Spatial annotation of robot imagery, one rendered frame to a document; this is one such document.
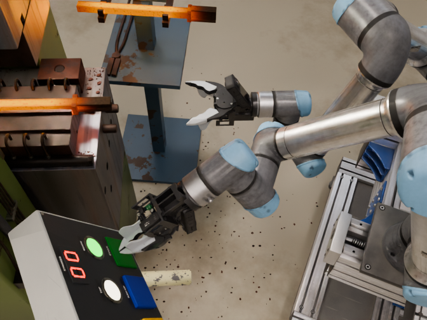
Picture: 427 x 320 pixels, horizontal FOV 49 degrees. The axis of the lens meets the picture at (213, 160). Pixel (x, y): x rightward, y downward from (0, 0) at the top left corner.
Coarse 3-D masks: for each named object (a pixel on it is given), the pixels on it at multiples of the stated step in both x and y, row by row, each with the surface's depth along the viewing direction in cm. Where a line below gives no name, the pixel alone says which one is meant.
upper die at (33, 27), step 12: (36, 0) 99; (48, 0) 108; (36, 12) 99; (24, 24) 91; (36, 24) 99; (24, 36) 91; (36, 36) 98; (24, 48) 94; (36, 48) 98; (0, 60) 96; (12, 60) 96; (24, 60) 97; (36, 60) 98
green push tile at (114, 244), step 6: (108, 240) 102; (114, 240) 104; (120, 240) 107; (114, 246) 103; (114, 252) 101; (114, 258) 100; (120, 258) 101; (126, 258) 104; (132, 258) 106; (120, 264) 100; (126, 264) 102; (132, 264) 104
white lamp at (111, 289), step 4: (108, 280) 92; (104, 284) 90; (108, 284) 91; (112, 284) 92; (108, 288) 90; (112, 288) 91; (116, 288) 92; (108, 292) 89; (112, 292) 90; (116, 292) 91; (112, 296) 90; (116, 296) 91; (120, 296) 92
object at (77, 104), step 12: (72, 96) 127; (0, 108) 126; (12, 108) 126; (24, 108) 126; (36, 108) 126; (48, 108) 127; (60, 108) 127; (72, 108) 126; (84, 108) 128; (96, 108) 128; (108, 108) 129
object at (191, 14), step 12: (96, 12) 152; (108, 12) 152; (120, 12) 152; (132, 12) 151; (144, 12) 151; (156, 12) 151; (168, 12) 150; (180, 12) 150; (192, 12) 151; (204, 12) 150
